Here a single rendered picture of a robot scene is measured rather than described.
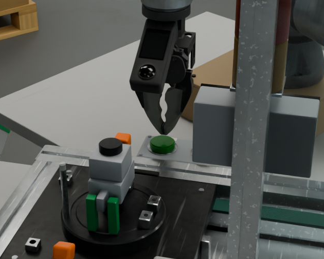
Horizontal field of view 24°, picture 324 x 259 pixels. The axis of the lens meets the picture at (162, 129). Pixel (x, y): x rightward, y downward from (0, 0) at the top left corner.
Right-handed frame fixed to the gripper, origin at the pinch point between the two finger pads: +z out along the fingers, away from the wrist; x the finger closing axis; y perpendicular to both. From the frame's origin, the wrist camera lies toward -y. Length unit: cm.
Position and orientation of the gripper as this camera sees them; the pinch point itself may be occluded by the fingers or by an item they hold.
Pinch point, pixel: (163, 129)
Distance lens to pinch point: 117.1
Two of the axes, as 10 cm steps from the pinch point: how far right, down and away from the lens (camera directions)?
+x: -9.7, -1.2, 2.0
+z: 0.0, 8.6, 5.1
